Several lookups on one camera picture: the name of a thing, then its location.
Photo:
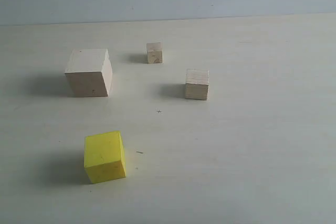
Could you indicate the yellow cube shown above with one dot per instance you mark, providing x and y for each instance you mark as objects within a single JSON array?
[{"x": 104, "y": 158}]

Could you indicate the large light wooden cube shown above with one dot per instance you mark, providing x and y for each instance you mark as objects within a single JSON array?
[{"x": 89, "y": 72}]

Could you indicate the small wooden cube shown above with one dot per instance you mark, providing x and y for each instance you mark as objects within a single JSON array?
[{"x": 154, "y": 52}]

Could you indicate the medium plywood cube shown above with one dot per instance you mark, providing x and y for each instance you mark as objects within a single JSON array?
[{"x": 197, "y": 84}]

